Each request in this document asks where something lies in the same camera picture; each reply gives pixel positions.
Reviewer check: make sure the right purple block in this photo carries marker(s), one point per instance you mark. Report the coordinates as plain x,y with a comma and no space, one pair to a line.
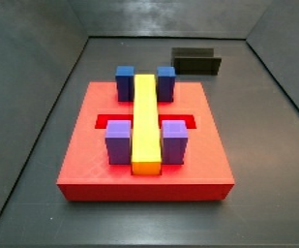
174,141

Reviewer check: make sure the yellow long bar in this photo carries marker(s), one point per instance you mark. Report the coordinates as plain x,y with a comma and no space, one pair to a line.
146,129

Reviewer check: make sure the right blue block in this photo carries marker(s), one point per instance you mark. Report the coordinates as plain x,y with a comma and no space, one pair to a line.
165,84

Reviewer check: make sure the red base board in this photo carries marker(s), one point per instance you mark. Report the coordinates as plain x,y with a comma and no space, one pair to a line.
90,179

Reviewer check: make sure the left blue block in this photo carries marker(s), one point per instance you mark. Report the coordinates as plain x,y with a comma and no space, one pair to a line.
125,74

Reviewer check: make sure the black angle bracket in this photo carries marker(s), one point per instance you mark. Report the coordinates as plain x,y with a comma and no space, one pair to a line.
195,61

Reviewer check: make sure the blue block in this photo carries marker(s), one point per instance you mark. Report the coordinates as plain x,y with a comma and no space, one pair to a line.
165,84
125,74

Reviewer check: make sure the purple block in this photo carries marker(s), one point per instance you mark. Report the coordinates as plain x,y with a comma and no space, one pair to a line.
174,141
118,142

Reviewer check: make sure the left purple block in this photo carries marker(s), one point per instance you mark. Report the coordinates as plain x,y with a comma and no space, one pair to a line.
118,142

